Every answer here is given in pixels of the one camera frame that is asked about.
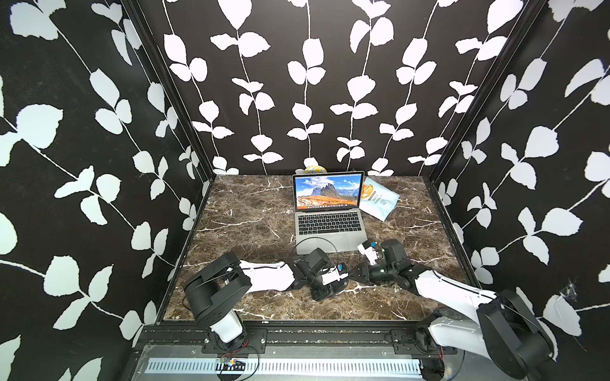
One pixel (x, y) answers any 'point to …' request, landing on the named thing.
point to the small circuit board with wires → (227, 363)
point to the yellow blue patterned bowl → (314, 170)
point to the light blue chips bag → (377, 200)
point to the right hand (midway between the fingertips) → (347, 272)
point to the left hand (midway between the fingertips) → (332, 283)
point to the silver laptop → (327, 214)
